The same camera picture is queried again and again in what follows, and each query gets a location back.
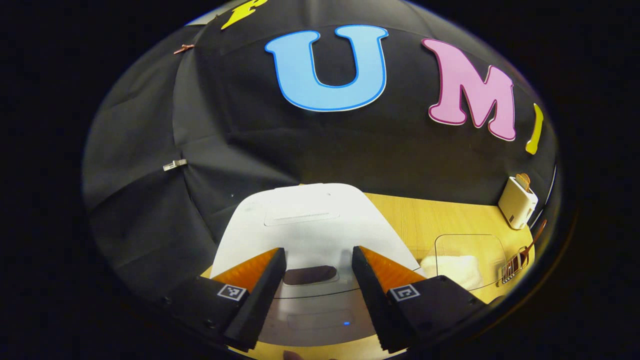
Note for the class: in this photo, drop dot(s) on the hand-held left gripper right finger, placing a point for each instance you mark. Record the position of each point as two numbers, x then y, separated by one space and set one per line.
372 300

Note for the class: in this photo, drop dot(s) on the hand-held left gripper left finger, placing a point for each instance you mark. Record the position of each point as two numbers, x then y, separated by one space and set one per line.
262 300

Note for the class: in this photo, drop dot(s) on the white rice cooker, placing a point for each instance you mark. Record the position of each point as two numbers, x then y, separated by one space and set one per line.
310 230

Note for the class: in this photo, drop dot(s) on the clear plastic rice box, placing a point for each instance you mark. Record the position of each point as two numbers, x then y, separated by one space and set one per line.
470 247

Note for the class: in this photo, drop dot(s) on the metal chopstick holder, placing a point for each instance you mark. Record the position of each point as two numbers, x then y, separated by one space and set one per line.
511 269

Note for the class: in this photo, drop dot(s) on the black backdrop cloth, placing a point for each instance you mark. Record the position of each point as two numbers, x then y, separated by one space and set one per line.
250 140

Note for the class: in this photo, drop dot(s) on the white cloth clip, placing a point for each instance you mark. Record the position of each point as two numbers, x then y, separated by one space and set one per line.
175 165

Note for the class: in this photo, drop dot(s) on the white toaster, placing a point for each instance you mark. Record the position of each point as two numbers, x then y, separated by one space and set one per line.
516 205

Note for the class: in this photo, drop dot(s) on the toasted bread slice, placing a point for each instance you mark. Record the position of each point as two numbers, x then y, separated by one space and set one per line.
523 180

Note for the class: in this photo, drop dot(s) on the red cloth clip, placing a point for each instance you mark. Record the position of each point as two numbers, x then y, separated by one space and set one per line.
183 49

